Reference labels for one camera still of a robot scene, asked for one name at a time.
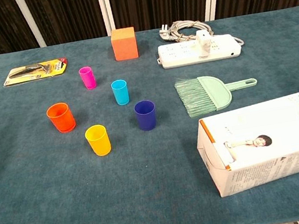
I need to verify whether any dark blue plastic cup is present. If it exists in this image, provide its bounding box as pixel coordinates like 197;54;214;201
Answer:
133;98;159;133

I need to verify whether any light blue plastic cup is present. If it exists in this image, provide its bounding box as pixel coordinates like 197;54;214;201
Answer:
110;78;131;107

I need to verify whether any yellow plastic cup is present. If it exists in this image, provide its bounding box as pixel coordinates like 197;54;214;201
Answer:
83;123;114;159

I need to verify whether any magenta plastic cup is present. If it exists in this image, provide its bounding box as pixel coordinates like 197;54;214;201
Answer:
78;65;98;92

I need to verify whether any mint green hand brush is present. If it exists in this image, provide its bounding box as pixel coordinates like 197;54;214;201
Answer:
173;66;262;120

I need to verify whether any white power strip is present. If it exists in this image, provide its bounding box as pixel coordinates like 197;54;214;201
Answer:
155;32;243;71

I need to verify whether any orange foam cube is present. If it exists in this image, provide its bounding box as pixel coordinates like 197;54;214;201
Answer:
109;26;140;62

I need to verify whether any white plug adapter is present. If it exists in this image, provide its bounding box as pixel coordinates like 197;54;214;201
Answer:
194;29;214;59

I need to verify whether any orange plastic cup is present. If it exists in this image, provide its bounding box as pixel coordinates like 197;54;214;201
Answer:
45;100;78;136

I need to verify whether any white cardboard product box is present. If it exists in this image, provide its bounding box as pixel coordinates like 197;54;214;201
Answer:
190;91;299;201

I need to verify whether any razor in yellow package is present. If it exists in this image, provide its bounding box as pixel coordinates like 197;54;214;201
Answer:
0;56;71;88

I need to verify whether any grey coiled power cable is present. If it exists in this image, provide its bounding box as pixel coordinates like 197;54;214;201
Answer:
157;11;245;59

